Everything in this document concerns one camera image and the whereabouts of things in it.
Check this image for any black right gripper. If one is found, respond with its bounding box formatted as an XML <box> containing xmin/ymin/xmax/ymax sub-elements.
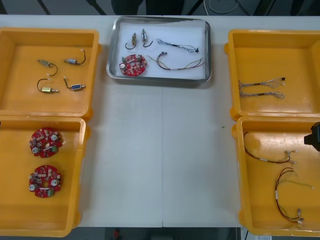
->
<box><xmin>303</xmin><ymin>121</ymin><xmax>320</xmax><ymax>152</ymax></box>

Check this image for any red green-yellow wire harness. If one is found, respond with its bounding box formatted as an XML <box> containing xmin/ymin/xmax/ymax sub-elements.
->
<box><xmin>242</xmin><ymin>130</ymin><xmax>299</xmax><ymax>165</ymax></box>
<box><xmin>147</xmin><ymin>50</ymin><xmax>206</xmax><ymax>72</ymax></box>
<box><xmin>274</xmin><ymin>166</ymin><xmax>315</xmax><ymax>225</ymax></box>

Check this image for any steel tray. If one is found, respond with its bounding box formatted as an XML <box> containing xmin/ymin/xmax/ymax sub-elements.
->
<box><xmin>105</xmin><ymin>15</ymin><xmax>213</xmax><ymax>83</ymax></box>

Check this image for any blue-white label solenoid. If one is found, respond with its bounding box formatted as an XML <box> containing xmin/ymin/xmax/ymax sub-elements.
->
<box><xmin>141</xmin><ymin>28</ymin><xmax>154</xmax><ymax>48</ymax></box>

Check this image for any yellow-orange plastic bin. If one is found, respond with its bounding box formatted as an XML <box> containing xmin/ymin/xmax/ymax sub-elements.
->
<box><xmin>231</xmin><ymin>116</ymin><xmax>320</xmax><ymax>237</ymax></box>
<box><xmin>0</xmin><ymin>27</ymin><xmax>103</xmax><ymax>121</ymax></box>
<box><xmin>0</xmin><ymin>115</ymin><xmax>92</xmax><ymax>238</ymax></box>
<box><xmin>224</xmin><ymin>28</ymin><xmax>320</xmax><ymax>119</ymax></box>

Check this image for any black stand leg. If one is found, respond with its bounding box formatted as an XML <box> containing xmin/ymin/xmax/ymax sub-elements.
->
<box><xmin>92</xmin><ymin>0</ymin><xmax>107</xmax><ymax>15</ymax></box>
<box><xmin>186</xmin><ymin>0</ymin><xmax>205</xmax><ymax>15</ymax></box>

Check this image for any round red circuit board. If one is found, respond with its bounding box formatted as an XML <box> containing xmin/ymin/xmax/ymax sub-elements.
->
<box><xmin>118</xmin><ymin>53</ymin><xmax>148</xmax><ymax>77</ymax></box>
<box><xmin>28</xmin><ymin>164</ymin><xmax>63</xmax><ymax>198</ymax></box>
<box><xmin>29</xmin><ymin>126</ymin><xmax>63</xmax><ymax>159</ymax></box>

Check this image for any blue label solenoid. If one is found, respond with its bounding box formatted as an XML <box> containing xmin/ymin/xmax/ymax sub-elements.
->
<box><xmin>63</xmin><ymin>76</ymin><xmax>87</xmax><ymax>91</ymax></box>

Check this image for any pale label solenoid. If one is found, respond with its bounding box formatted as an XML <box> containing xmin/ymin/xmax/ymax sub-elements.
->
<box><xmin>36</xmin><ymin>77</ymin><xmax>61</xmax><ymax>94</ymax></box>

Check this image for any white floor cable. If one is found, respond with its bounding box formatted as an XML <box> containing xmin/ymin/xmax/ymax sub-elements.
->
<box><xmin>203</xmin><ymin>0</ymin><xmax>242</xmax><ymax>14</ymax></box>

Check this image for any grey solenoid with black cable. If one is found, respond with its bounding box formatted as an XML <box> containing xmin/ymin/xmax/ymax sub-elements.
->
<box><xmin>64</xmin><ymin>49</ymin><xmax>86</xmax><ymax>66</ymax></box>

